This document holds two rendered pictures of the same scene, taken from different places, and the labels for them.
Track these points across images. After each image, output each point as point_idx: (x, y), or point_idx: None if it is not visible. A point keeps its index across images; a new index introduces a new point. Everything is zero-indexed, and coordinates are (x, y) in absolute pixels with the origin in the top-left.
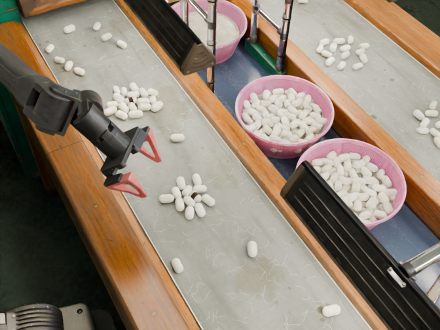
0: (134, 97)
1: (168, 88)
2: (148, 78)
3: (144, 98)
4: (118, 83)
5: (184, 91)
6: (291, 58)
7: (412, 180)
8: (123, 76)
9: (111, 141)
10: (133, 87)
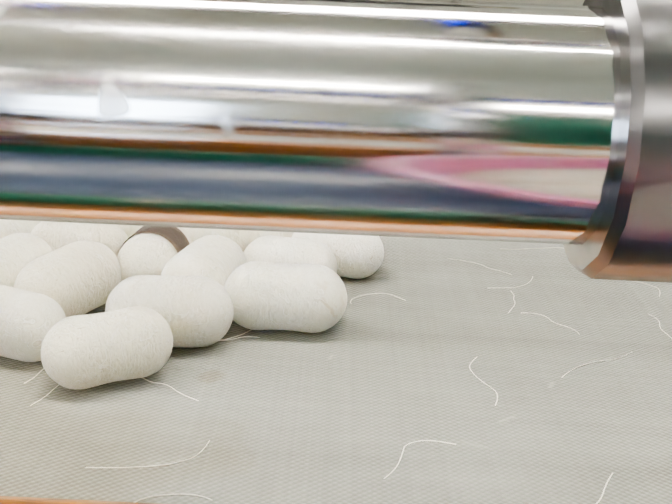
0: (137, 241)
1: (61, 491)
2: (386, 431)
3: (59, 254)
4: (439, 303)
5: None
6: None
7: None
8: (521, 337)
9: None
10: (262, 261)
